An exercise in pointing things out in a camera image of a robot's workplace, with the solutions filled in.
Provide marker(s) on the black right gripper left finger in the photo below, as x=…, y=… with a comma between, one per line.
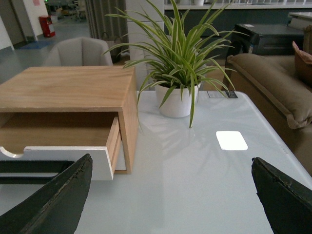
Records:
x=56, y=207

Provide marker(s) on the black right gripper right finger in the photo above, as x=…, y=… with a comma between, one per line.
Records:
x=287, y=203

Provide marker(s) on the white front wooden drawer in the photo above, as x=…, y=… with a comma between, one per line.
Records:
x=34, y=144

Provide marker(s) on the brown sofa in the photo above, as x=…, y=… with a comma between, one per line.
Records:
x=284, y=100

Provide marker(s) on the black label on table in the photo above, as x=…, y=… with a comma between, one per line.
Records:
x=222, y=94

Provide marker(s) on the orange brown cushion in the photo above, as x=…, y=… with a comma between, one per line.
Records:
x=303, y=64

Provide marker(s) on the grey armchair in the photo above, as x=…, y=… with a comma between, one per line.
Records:
x=80, y=51

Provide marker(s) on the black side table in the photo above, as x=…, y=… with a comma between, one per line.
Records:
x=263, y=39

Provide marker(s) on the spider plant in white pot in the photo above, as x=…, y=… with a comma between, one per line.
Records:
x=178, y=61

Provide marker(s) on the red fire extinguisher box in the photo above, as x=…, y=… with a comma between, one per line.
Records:
x=47, y=26

